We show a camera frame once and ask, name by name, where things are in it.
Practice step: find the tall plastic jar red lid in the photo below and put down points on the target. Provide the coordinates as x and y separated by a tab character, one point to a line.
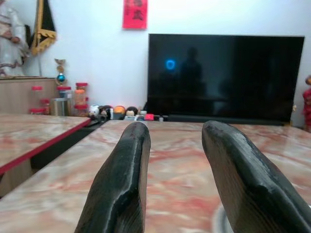
37	95

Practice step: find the black-haired doll head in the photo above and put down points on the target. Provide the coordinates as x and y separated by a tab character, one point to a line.
132	111

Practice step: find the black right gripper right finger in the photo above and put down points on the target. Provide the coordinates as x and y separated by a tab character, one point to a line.
247	189

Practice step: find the white round doll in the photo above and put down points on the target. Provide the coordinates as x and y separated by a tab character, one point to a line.
93	111

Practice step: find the red paper wall poster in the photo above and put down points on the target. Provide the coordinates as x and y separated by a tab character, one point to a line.
135	13

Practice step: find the black flat-screen television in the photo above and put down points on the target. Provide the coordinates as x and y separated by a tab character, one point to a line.
226	77

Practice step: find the light wooden sideboard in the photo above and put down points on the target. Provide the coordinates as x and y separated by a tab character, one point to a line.
19	94

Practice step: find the small red-lidded snack jar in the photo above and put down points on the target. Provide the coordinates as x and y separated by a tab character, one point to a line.
81	111

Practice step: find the black flag with gold fringe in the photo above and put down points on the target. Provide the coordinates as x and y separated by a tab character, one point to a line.
45	26

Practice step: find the orange round toy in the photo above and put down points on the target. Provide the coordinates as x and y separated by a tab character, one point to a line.
119	112

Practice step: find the red-dressed figurine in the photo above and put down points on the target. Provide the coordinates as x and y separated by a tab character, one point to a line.
307	104

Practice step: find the trophy with blue ball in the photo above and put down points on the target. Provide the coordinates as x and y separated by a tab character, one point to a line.
60	77

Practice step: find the dark-haired round doll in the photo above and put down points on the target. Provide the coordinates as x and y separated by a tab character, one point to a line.
106	111

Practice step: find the stainless steel bowl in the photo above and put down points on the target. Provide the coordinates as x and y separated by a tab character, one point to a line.
218	223

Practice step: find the black soundbar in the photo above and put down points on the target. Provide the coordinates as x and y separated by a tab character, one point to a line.
226	119

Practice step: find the clear jar with red lid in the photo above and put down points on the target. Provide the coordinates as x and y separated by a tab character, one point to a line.
64	93

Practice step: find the white-robed statue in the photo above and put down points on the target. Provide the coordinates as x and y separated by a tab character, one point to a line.
11	41

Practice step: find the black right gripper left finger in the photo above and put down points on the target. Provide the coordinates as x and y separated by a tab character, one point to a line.
121	184

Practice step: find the pink small box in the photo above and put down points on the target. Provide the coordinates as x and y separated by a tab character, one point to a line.
149	117

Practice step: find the marble table with red edge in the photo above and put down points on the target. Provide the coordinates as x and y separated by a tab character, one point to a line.
29	136

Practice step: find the low red-lidded container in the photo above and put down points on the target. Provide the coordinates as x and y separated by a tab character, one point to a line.
37	111

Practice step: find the steel canister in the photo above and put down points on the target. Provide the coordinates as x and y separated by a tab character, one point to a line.
60	106

